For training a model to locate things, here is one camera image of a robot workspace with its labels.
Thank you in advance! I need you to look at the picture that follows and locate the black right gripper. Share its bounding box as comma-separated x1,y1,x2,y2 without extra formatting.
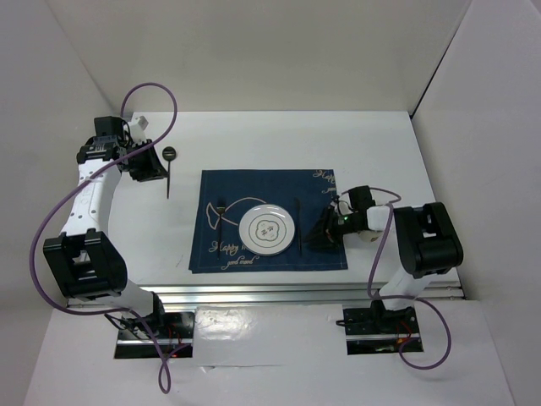
303,206,362,250

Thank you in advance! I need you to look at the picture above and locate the black table knife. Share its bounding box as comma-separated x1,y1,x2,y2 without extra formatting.
294,197,303,257

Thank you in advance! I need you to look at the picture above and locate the white round plate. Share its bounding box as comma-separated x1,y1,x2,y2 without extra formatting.
238,204,296,256

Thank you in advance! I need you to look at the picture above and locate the black fork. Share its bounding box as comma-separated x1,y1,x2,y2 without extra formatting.
216,197,227,259

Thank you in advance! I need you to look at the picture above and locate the navy fish placemat cloth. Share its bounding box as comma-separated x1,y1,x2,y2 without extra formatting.
189,169,347,274

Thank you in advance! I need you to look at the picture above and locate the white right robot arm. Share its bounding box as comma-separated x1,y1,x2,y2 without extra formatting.
304,185,464,333

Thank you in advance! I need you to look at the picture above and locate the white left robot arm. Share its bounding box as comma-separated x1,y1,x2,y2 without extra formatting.
43,116,168,337

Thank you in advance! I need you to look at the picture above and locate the black spoon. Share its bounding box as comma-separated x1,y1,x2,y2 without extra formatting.
162,146,178,198

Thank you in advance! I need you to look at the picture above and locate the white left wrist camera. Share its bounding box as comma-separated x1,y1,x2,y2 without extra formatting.
128,115,149,144

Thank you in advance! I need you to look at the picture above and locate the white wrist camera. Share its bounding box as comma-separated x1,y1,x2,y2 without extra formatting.
332,196,352,216
128,115,149,144

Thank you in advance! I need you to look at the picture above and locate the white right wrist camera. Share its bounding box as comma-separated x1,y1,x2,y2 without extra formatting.
332,196,352,216

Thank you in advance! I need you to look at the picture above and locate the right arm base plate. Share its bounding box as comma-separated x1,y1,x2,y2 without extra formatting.
336,303,424,355

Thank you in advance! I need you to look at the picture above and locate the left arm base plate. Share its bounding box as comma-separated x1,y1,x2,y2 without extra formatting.
108,311,195,359

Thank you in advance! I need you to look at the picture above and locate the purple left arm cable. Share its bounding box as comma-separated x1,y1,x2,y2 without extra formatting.
29,82,191,394

